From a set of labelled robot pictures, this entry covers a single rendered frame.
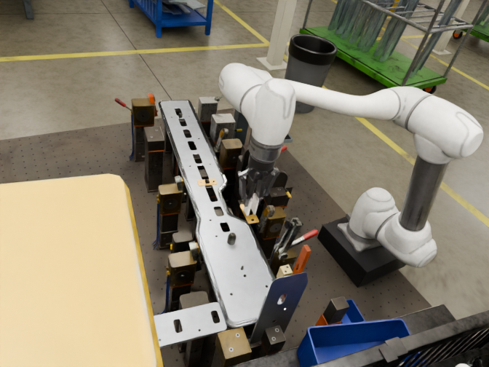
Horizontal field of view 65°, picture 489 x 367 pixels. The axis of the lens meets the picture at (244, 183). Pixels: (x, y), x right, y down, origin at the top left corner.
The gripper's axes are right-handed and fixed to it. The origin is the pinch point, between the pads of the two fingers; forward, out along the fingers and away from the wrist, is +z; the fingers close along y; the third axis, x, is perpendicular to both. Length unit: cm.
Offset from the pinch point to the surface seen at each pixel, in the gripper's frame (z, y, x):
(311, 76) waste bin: 83, -177, -239
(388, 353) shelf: -26, 5, 60
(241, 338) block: 22.9, 10.9, 30.2
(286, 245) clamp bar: 17.2, -14.2, 5.6
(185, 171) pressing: 29, 6, -52
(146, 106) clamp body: 23, 15, -98
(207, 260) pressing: 29.3, 10.4, -3.1
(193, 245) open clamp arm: 17.3, 16.8, -1.5
